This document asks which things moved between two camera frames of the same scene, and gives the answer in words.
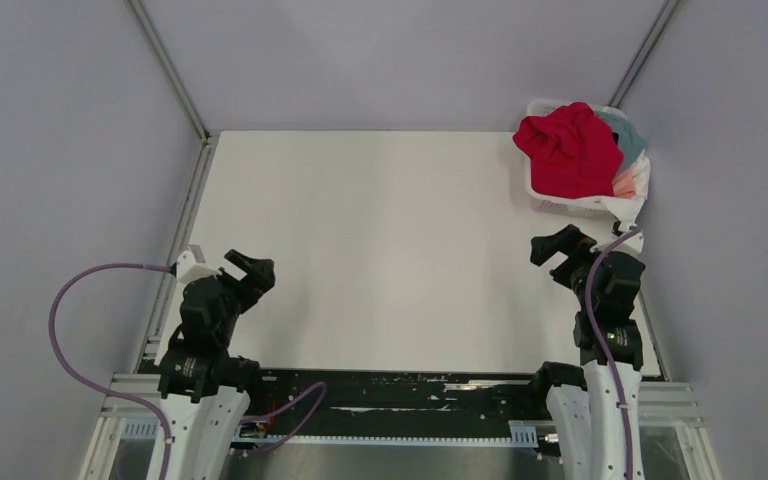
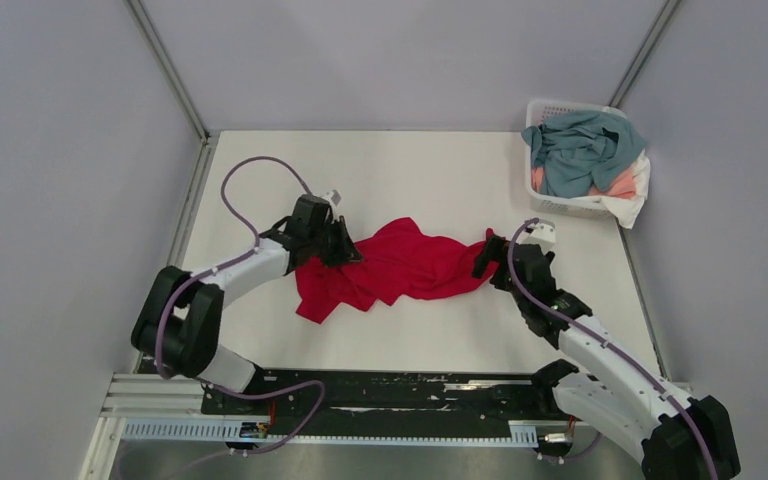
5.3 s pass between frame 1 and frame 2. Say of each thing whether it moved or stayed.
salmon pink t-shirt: stayed
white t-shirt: stayed
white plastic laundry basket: stayed
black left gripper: moved
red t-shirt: moved
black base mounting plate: stayed
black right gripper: moved
